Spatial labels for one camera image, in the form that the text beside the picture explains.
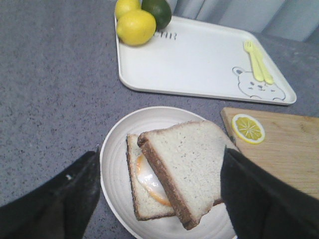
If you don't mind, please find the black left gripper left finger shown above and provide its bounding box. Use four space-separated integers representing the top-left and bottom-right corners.
0 151 100 239

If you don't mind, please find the fried egg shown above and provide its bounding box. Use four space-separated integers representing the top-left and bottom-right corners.
135 153 171 207

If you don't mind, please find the white rectangular tray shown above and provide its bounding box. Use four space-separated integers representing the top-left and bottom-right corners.
116 16 297 105

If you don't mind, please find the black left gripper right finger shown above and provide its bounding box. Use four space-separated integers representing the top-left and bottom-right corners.
221 148 319 239

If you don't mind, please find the grey curtain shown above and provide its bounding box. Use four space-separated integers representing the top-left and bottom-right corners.
168 0 319 44

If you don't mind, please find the yellow plastic fork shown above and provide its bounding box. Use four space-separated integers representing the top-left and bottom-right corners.
244 40 264 82

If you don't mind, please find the wooden cutting board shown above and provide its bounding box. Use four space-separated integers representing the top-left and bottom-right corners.
221 108 319 198

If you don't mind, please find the yellow plastic knife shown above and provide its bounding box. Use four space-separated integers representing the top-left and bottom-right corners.
251 42 274 85

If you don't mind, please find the white bread slice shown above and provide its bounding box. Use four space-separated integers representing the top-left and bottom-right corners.
138 120 236 230

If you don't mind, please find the green lime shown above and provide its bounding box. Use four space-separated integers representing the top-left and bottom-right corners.
142 0 172 30

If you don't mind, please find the white round plate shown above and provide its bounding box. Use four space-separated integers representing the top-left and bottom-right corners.
100 106 236 239

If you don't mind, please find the yellow lemon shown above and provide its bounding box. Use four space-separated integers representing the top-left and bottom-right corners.
116 9 157 46
115 0 141 19

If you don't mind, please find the lemon slice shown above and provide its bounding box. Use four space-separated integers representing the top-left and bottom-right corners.
231 114 266 144

